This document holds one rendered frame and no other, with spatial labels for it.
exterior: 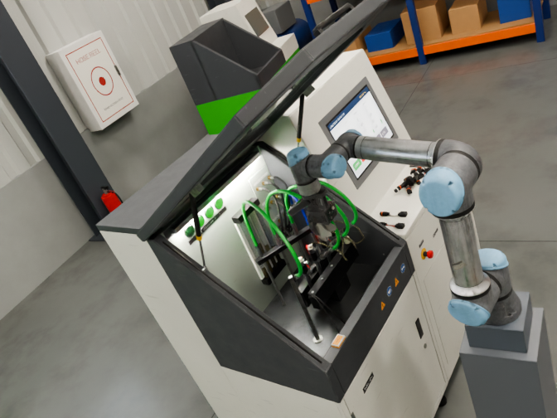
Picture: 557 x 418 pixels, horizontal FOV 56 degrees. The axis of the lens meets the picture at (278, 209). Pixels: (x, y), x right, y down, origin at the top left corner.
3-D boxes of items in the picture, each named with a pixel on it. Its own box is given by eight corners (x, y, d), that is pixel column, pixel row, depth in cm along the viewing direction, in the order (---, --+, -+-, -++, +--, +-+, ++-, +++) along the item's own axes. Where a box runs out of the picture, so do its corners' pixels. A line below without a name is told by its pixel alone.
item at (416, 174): (415, 196, 233) (413, 187, 230) (394, 196, 240) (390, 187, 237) (433, 169, 247) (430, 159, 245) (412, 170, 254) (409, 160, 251)
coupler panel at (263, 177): (279, 239, 230) (254, 180, 216) (273, 238, 233) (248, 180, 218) (295, 221, 238) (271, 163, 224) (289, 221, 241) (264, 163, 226)
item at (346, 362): (345, 395, 180) (331, 363, 173) (334, 391, 183) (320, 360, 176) (412, 276, 219) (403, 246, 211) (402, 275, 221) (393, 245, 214)
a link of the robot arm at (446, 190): (505, 302, 162) (477, 149, 136) (488, 337, 153) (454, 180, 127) (467, 294, 170) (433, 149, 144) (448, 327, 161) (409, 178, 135)
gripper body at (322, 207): (329, 227, 174) (317, 197, 168) (307, 226, 179) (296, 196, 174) (339, 214, 179) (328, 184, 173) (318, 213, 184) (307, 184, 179)
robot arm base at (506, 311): (524, 294, 175) (520, 271, 170) (519, 327, 164) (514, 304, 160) (477, 291, 183) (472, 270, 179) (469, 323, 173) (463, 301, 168)
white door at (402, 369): (393, 508, 211) (345, 400, 179) (388, 506, 212) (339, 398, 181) (446, 382, 251) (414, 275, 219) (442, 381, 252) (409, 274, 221)
